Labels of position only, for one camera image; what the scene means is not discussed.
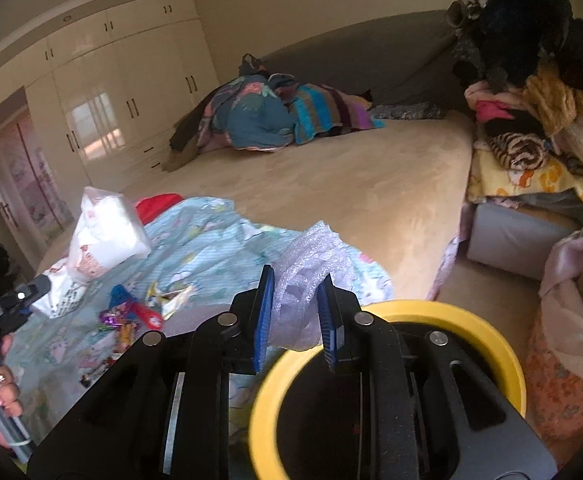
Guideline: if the orange floral laundry basket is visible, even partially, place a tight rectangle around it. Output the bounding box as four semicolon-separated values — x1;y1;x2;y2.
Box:
521;305;583;461

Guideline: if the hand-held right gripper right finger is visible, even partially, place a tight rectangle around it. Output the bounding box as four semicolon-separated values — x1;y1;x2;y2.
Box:
317;274;559;480

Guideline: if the clear bubble wrap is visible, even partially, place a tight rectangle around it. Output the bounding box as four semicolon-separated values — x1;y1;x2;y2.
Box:
270;220;355;352

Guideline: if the small dark wrapper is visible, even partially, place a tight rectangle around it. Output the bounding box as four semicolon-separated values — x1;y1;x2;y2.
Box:
80;357;117;388

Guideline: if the red cloth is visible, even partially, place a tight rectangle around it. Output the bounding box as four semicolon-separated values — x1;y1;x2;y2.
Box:
135;192;182;223

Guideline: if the pile of clothes on box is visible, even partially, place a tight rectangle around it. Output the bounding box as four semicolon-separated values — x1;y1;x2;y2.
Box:
466;145;583;208

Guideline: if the yellow furry plush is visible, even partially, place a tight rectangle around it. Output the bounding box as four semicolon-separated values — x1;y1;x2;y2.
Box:
521;57;583;136

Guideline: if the brown cloth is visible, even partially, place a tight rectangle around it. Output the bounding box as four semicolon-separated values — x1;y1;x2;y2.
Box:
164;105;212;173

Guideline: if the dark cloth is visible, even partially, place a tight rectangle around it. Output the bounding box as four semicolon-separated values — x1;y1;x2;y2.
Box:
238;52;272;78

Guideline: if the white printed plastic bag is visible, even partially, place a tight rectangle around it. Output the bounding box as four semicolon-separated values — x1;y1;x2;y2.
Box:
34;260;89;318

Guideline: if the white tissue pack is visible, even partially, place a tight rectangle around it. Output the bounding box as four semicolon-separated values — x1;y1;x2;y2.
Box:
68;186;153;281

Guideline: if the yellow rimmed black bin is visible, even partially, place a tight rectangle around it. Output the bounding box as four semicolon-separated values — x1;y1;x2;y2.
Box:
248;300;527;480

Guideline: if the beige bed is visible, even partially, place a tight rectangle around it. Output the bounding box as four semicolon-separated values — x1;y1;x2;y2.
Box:
11;105;477;361

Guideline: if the cream glossy wardrobe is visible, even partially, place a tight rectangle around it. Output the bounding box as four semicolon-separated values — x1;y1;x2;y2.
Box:
0;0;222;196

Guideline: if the red snack wrapper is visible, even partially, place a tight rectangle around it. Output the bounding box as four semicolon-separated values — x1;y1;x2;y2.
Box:
128;300;164;328

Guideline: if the grey storage bench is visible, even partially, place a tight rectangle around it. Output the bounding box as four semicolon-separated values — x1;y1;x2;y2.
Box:
469;200;582;281

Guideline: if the blue floral quilt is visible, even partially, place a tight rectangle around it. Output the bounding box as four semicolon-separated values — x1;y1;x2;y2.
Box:
196;75;297;153

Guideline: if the orange candy wrapper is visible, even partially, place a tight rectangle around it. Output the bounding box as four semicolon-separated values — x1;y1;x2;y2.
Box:
116;322;139;356

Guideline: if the lilac cloth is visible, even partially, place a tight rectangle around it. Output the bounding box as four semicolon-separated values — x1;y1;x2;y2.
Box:
539;225;583;386

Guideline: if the yellow white wrapper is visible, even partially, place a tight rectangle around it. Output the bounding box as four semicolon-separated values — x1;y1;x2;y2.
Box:
146;282;194;321

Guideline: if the light blue cartoon blanket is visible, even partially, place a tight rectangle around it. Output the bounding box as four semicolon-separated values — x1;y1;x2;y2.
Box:
1;195;397;461

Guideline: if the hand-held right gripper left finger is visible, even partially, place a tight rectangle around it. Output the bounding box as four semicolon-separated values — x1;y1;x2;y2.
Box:
26;264;277;480

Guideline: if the tiger striped cloth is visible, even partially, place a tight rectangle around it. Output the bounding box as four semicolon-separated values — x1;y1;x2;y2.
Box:
486;132;547;171

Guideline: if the pink door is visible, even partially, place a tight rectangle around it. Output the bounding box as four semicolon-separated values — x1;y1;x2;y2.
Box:
0;110;74;246

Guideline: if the grey headboard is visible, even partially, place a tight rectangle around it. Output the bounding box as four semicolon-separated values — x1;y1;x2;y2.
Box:
251;9;472;121

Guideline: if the pink cloth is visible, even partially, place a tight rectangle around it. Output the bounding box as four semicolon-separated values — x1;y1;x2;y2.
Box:
464;80;522;123

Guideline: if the grey patterned cloth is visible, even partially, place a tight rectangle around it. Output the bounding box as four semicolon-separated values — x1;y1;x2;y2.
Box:
371;101;445;121

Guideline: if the striped colourful blanket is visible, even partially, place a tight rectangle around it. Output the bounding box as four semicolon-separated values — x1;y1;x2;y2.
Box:
288;82;387;146

